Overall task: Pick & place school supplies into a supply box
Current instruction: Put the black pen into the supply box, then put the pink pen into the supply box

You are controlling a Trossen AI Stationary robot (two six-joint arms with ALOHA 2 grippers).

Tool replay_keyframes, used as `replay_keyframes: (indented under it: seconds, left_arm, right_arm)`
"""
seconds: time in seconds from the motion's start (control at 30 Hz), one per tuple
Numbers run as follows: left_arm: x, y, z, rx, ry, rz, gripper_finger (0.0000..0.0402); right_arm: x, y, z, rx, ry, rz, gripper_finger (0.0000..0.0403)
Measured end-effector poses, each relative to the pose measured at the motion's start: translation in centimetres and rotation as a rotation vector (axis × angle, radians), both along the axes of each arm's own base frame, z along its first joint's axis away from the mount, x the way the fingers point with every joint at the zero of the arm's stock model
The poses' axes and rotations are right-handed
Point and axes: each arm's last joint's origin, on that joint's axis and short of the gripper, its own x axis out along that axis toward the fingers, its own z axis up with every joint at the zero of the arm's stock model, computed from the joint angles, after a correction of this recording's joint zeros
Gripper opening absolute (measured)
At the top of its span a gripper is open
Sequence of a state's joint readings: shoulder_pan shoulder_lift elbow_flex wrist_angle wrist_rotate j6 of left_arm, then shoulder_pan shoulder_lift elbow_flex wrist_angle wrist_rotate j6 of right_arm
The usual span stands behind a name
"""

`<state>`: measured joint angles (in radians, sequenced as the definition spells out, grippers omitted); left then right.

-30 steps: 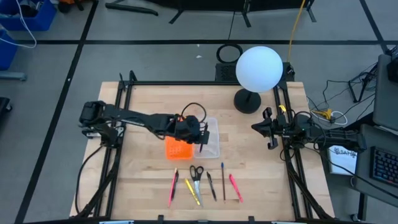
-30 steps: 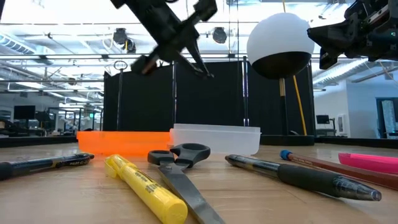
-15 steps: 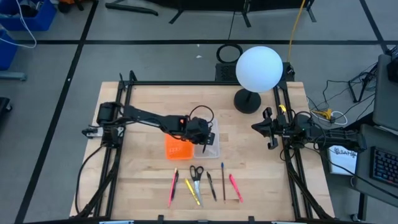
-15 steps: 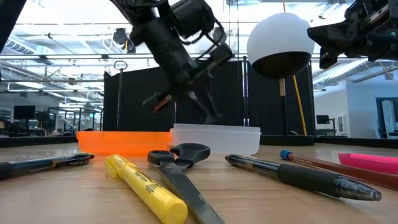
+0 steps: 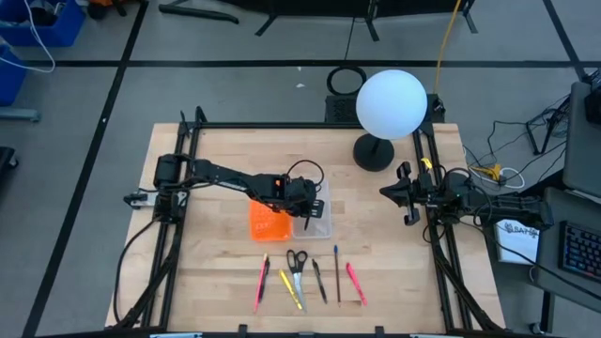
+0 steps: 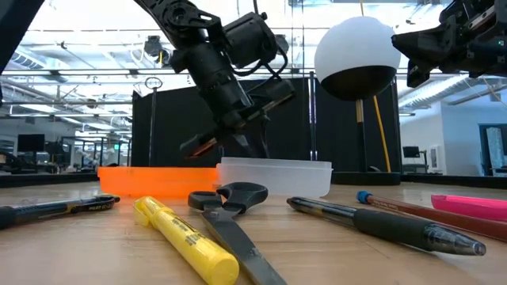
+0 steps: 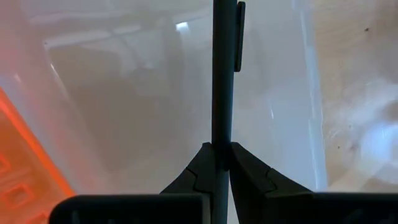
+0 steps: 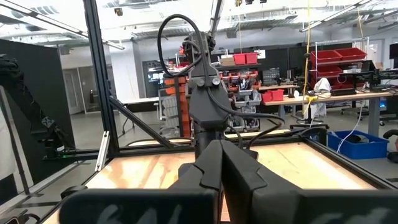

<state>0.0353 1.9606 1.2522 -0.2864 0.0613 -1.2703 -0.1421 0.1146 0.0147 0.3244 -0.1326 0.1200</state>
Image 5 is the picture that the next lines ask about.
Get yellow cable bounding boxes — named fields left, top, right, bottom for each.
left=433, top=0, right=464, bottom=94

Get black aluminium rig frame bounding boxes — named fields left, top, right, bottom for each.
left=112, top=105, right=506, bottom=338

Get black gel pen rubber grip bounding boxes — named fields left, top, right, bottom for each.
left=311, top=257, right=329, bottom=305

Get grey metal bar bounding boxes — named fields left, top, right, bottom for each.
left=0, top=107, right=42, bottom=123

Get black partition screen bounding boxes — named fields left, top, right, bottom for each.
left=158, top=0, right=479, bottom=42

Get black cable ring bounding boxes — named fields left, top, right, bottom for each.
left=326, top=65, right=369, bottom=97

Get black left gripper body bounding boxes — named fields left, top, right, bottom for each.
left=281, top=176, right=326, bottom=221

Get small blue plastic bin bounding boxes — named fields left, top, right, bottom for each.
left=0, top=44, right=28, bottom=107

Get clear plastic supply box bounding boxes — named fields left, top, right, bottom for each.
left=291, top=179, right=332, bottom=240

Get small black box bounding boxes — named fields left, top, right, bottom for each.
left=424, top=93, right=446, bottom=125

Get grey desk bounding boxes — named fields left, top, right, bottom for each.
left=530, top=186, right=601, bottom=301

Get white globe lamp black base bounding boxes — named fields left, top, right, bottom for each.
left=352, top=69, right=429, bottom=173

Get long slim pink highlighter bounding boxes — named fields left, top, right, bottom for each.
left=254, top=253, right=269, bottom=315

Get large blue plastic bin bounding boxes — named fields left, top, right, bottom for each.
left=0, top=0, right=87, bottom=48

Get grey side table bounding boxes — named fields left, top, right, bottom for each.
left=562, top=80, right=601, bottom=198

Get orange plastic box lid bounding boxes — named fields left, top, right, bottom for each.
left=248, top=199, right=293, bottom=242

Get black-handled scissors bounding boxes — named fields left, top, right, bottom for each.
left=285, top=249, right=310, bottom=314

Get white paper with logo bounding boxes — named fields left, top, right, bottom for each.
left=495, top=218, right=541, bottom=266

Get black vented box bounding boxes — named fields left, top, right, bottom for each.
left=324, top=95, right=362, bottom=125

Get black keyboard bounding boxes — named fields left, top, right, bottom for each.
left=558, top=220, right=601, bottom=284

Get short pink highlighter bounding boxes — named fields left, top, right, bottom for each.
left=346, top=262, right=369, bottom=307

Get pencil with blue eraser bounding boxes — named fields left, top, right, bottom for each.
left=333, top=244, right=342, bottom=307

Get yellow highlighter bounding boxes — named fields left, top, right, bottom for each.
left=278, top=269, right=304, bottom=311

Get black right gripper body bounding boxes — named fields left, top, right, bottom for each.
left=396, top=161, right=436, bottom=227

